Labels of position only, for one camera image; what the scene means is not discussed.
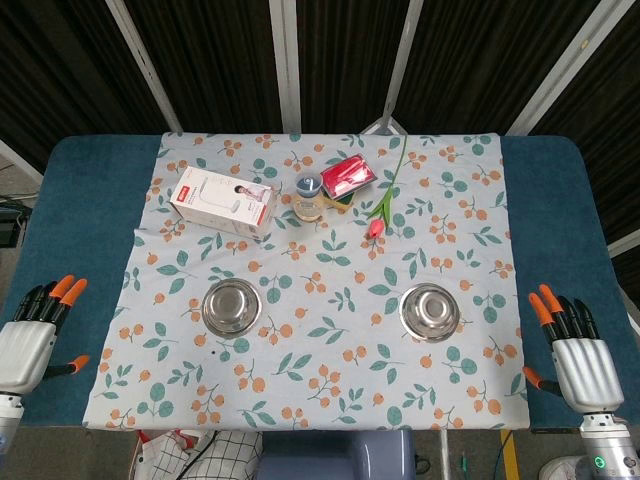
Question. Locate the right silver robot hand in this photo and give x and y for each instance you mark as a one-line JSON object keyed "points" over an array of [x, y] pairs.
{"points": [[585, 370]]}

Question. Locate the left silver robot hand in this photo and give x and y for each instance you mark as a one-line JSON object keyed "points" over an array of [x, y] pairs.
{"points": [[25, 350]]}

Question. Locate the metal bowl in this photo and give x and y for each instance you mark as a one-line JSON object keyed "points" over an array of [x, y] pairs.
{"points": [[429, 312], [231, 306]]}

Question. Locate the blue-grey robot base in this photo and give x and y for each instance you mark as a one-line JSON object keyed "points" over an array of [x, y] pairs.
{"points": [[335, 455]]}

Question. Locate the black equipment box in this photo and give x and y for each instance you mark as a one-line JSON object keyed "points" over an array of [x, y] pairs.
{"points": [[10, 225]]}

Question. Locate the white table leg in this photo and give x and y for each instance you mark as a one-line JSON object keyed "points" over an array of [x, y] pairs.
{"points": [[444, 452]]}

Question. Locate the teal table cover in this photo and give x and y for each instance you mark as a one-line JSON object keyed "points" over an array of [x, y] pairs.
{"points": [[90, 200]]}

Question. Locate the black-white checked bag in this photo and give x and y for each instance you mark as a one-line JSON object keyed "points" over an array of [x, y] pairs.
{"points": [[220, 457]]}

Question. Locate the white product box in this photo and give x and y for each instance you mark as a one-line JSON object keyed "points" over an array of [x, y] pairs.
{"points": [[220, 202]]}

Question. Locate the pink tulip with stem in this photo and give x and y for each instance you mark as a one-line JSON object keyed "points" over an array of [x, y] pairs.
{"points": [[376, 227]]}

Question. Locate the floral print tablecloth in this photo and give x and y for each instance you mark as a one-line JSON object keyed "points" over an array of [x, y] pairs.
{"points": [[320, 360]]}

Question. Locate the yellow-green sponge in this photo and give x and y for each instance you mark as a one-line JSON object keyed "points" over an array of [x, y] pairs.
{"points": [[342, 200]]}

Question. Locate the red plastic package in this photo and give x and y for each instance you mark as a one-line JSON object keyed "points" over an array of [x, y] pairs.
{"points": [[347, 175]]}

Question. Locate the round glass jar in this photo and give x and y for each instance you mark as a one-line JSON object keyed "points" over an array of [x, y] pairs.
{"points": [[308, 207]]}

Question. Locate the small blue-lidded clear cup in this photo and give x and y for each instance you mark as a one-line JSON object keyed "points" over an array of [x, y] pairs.
{"points": [[307, 184]]}

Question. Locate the white metal frame post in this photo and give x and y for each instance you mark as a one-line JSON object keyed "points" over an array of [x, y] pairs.
{"points": [[20, 162], [145, 67], [625, 244], [402, 60], [562, 70], [286, 65]]}

